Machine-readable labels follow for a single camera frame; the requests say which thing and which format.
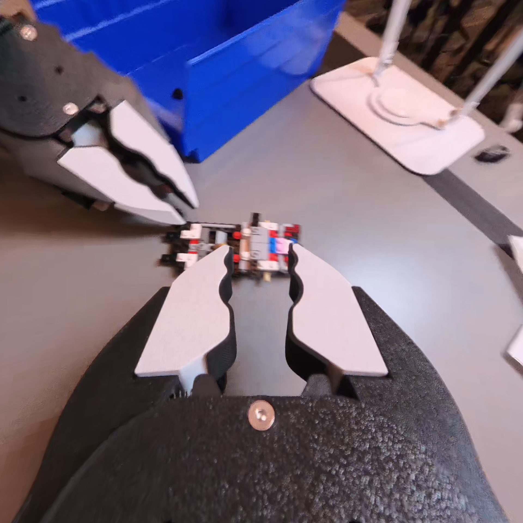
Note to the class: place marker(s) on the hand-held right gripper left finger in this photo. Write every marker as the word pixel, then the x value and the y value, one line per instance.
pixel 188 327

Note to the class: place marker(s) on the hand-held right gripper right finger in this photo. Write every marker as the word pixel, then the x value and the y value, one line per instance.
pixel 335 327

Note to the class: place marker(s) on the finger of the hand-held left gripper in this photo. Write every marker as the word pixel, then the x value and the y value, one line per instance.
pixel 151 147
pixel 106 176

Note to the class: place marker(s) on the brick car model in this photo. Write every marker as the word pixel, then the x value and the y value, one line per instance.
pixel 261 241

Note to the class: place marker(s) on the large blue plastic bin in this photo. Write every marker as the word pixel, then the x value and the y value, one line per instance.
pixel 245 65

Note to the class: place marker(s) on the white book stand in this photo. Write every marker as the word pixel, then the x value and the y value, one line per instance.
pixel 409 131

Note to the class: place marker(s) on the small black brick piece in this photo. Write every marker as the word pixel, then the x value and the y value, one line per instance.
pixel 490 153

